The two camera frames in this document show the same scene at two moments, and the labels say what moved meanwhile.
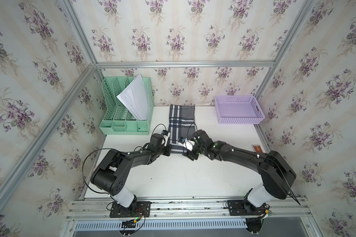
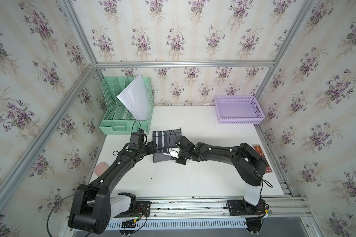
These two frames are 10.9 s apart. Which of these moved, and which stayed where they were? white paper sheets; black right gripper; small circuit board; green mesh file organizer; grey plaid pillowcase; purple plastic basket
Moved: black right gripper; grey plaid pillowcase
Stayed: white paper sheets; small circuit board; green mesh file organizer; purple plastic basket
